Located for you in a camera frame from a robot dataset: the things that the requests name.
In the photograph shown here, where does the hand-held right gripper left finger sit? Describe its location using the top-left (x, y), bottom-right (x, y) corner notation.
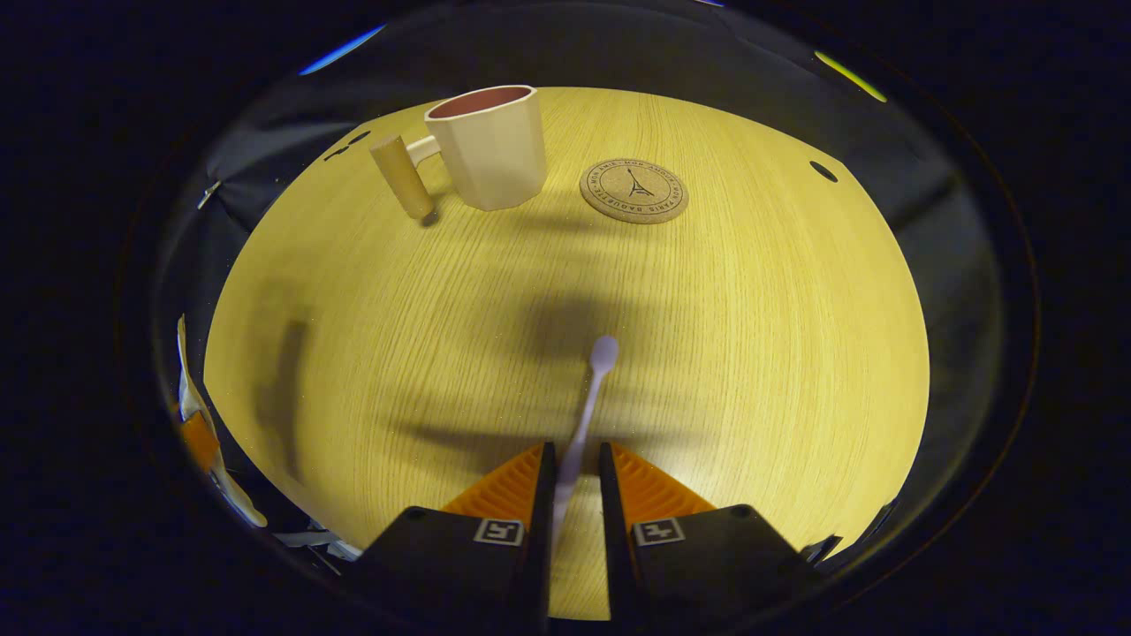
top-left (352, 441), bottom-right (558, 626)

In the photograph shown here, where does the white and orange strap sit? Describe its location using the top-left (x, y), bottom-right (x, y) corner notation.
top-left (175, 314), bottom-right (269, 529)

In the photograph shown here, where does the round cork coaster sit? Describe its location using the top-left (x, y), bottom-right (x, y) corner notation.
top-left (579, 157), bottom-right (690, 225)

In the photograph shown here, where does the white toothbrush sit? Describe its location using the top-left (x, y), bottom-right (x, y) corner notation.
top-left (548, 335), bottom-right (620, 566)

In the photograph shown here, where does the white cup with wooden handle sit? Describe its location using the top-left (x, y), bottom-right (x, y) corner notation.
top-left (368, 84), bottom-right (549, 223)

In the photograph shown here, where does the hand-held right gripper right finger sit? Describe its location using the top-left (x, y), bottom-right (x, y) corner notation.
top-left (598, 441), bottom-right (829, 628)

